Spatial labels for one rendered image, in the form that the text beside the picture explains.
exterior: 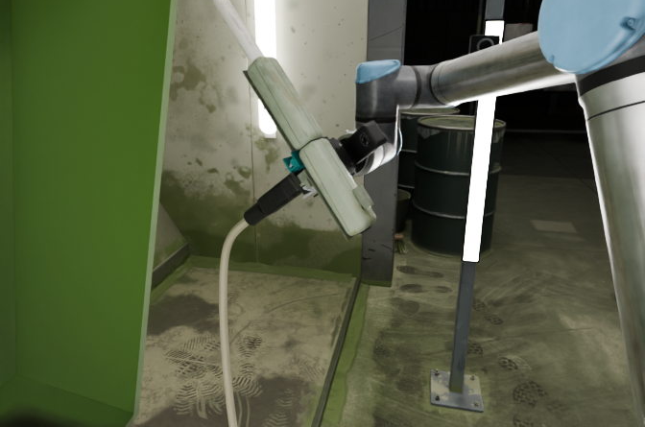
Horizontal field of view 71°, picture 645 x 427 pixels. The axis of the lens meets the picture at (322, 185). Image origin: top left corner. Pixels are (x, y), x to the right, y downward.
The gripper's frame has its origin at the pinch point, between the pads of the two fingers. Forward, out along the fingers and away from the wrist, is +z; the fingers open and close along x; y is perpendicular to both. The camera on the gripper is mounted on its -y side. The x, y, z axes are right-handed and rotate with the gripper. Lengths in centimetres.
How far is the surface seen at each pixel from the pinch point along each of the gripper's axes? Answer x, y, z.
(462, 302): -62, 39, -100
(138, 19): 42.7, 16.9, -3.9
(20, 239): 25, 73, 8
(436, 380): -90, 70, -104
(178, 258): 18, 194, -118
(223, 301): -11.1, 30.8, 1.2
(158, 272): 15, 188, -97
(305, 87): 57, 76, -154
